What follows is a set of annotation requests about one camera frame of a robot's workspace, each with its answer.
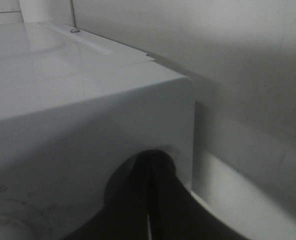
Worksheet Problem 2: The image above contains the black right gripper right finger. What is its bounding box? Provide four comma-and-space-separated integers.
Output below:
147, 150, 235, 240

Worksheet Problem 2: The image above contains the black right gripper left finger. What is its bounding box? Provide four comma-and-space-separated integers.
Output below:
64, 152, 150, 240

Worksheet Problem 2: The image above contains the white microwave oven body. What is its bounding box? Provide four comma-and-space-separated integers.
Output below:
0, 21, 195, 240

